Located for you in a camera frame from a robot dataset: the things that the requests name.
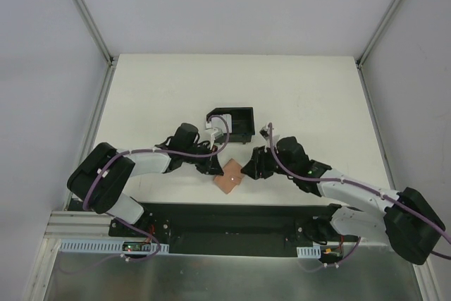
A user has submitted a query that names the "tan leather card holder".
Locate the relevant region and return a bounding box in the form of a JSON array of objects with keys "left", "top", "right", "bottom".
[{"left": 213, "top": 159, "right": 245, "bottom": 195}]

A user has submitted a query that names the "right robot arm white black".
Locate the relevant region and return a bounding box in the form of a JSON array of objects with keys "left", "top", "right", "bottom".
[{"left": 241, "top": 137, "right": 450, "bottom": 265}]

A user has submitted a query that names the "aluminium cross rail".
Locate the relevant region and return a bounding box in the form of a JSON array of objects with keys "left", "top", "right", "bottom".
[{"left": 44, "top": 211, "right": 112, "bottom": 239}]

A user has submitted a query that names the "black card tray box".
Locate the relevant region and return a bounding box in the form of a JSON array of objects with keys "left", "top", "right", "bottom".
[{"left": 206, "top": 107, "right": 255, "bottom": 144}]

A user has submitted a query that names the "left table side rail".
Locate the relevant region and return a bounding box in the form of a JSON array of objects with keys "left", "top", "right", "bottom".
[{"left": 63, "top": 63, "right": 117, "bottom": 210}]

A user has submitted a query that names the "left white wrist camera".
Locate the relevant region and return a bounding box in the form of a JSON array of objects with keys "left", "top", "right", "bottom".
[{"left": 205, "top": 119, "right": 226, "bottom": 149}]

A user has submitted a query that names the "white cards stack in tray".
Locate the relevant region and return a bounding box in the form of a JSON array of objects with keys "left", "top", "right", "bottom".
[{"left": 206, "top": 113, "right": 233, "bottom": 133}]

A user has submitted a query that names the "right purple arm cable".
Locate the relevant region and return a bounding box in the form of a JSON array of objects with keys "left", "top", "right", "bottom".
[{"left": 267, "top": 123, "right": 451, "bottom": 262}]

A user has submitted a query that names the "right aluminium frame post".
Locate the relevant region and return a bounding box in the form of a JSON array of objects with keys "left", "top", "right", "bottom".
[{"left": 356, "top": 0, "right": 404, "bottom": 69}]

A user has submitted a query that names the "aluminium frame post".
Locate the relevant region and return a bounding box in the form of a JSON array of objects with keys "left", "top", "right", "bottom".
[
  {"left": 356, "top": 0, "right": 404, "bottom": 69},
  {"left": 72, "top": 0, "right": 115, "bottom": 66}
]

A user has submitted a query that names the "left white cable duct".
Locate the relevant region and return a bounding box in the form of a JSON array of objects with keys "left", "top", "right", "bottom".
[{"left": 59, "top": 240, "right": 170, "bottom": 255}]

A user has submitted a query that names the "white cable duct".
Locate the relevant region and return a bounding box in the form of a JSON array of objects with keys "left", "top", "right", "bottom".
[
  {"left": 59, "top": 240, "right": 170, "bottom": 255},
  {"left": 296, "top": 245, "right": 321, "bottom": 259}
]

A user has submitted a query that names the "left aluminium frame post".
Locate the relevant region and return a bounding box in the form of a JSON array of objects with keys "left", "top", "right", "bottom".
[{"left": 72, "top": 0, "right": 115, "bottom": 66}]

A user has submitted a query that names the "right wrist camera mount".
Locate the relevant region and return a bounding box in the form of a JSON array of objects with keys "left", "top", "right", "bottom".
[{"left": 259, "top": 124, "right": 280, "bottom": 147}]

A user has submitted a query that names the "right white cable duct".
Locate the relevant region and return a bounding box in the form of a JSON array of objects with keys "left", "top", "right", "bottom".
[{"left": 296, "top": 245, "right": 321, "bottom": 259}]

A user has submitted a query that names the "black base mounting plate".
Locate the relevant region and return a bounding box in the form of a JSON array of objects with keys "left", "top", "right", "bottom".
[{"left": 66, "top": 198, "right": 357, "bottom": 255}]

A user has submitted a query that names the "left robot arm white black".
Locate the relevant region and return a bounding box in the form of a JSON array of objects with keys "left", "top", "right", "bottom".
[{"left": 67, "top": 122, "right": 230, "bottom": 237}]

